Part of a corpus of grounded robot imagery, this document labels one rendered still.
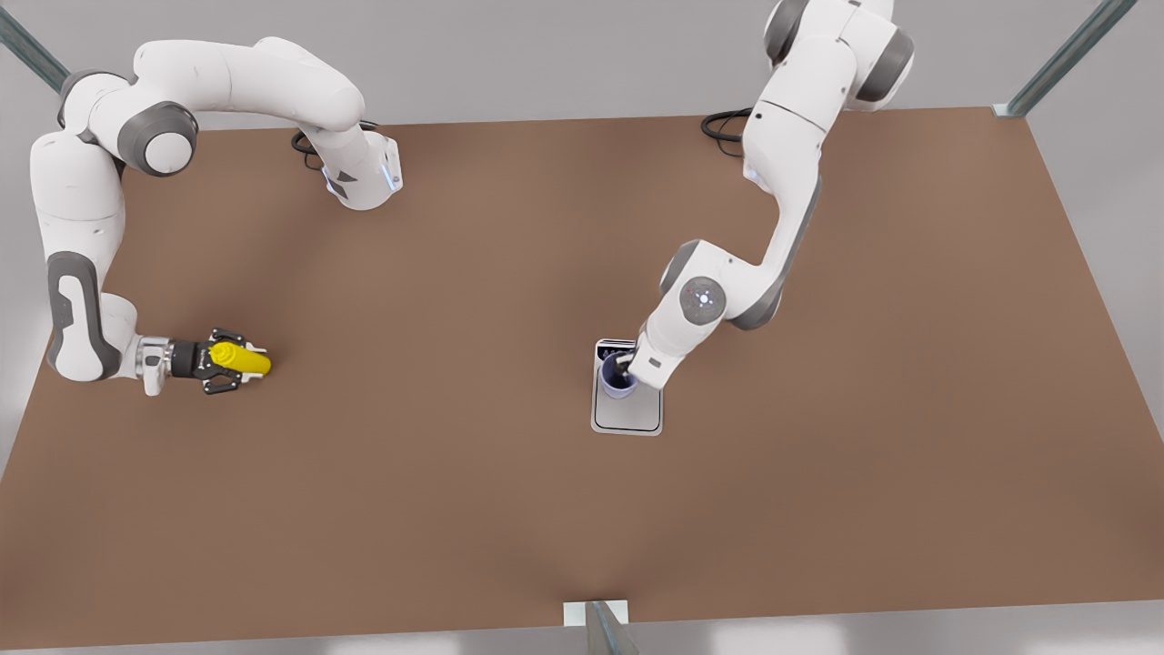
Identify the blue cup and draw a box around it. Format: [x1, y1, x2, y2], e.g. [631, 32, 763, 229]
[600, 353, 638, 399]

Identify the yellow sauce bottle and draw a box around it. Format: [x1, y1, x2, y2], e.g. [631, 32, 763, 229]
[209, 341, 272, 377]

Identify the silver kitchen scale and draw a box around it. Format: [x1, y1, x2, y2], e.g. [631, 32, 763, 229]
[591, 338, 664, 437]

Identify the black cable loop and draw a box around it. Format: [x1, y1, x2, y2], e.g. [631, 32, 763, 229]
[291, 120, 380, 172]
[701, 107, 755, 157]

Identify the silver frame post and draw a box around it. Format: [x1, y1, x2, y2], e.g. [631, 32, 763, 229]
[993, 0, 1139, 119]
[564, 600, 639, 655]
[0, 7, 72, 94]

